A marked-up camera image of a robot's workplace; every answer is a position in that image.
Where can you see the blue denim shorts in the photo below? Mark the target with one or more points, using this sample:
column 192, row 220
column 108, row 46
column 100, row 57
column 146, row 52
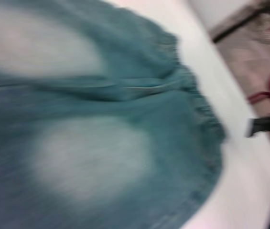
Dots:
column 101, row 95

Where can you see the black metal bar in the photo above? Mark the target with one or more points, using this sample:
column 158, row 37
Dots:
column 240, row 25

